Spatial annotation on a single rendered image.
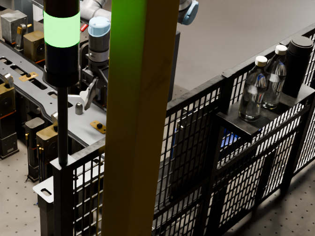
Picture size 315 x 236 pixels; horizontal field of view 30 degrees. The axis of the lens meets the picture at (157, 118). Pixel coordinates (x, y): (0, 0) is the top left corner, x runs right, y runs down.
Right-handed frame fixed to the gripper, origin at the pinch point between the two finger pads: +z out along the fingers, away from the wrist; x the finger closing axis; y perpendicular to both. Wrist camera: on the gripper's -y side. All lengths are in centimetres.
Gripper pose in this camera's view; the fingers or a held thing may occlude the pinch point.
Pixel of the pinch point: (101, 104)
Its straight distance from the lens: 228.8
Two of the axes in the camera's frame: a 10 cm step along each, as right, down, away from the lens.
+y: -7.3, -4.6, 5.1
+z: -0.8, 8.0, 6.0
